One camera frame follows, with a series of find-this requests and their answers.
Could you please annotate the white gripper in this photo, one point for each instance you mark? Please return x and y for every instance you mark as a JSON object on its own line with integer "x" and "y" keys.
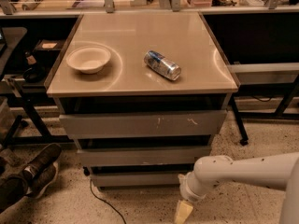
{"x": 191, "y": 194}

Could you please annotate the grey bottom drawer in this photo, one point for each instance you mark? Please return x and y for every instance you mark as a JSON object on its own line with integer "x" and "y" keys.
{"x": 134, "y": 179}

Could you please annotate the grey top drawer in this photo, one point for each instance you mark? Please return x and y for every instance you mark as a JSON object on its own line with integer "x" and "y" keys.
{"x": 127, "y": 125}

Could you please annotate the crushed silver blue can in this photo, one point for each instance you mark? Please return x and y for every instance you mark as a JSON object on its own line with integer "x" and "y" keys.
{"x": 164, "y": 67}

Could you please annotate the black headphones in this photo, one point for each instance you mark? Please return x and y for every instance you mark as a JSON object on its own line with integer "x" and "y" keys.
{"x": 35, "y": 73}

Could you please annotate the grey middle drawer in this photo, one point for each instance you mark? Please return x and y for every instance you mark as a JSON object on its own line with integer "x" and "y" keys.
{"x": 142, "y": 155}

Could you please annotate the dark sneaker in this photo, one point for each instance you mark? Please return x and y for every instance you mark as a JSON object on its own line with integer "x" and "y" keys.
{"x": 42, "y": 170}

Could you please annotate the grey drawer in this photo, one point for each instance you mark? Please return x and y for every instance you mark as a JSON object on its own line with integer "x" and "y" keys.
{"x": 127, "y": 125}
{"x": 134, "y": 179}
{"x": 142, "y": 155}

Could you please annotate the white paper bowl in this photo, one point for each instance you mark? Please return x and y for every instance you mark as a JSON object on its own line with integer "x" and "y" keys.
{"x": 88, "y": 60}

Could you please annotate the black table leg right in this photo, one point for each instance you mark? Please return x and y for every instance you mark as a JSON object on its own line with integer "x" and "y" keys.
{"x": 244, "y": 138}

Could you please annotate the black desk frame left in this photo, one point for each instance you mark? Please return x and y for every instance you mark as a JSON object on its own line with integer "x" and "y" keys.
{"x": 28, "y": 96}

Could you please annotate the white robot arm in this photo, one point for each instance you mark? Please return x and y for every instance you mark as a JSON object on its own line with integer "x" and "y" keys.
{"x": 273, "y": 172}

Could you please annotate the grey drawer cabinet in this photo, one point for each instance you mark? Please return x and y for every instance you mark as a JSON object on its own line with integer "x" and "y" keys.
{"x": 128, "y": 85}

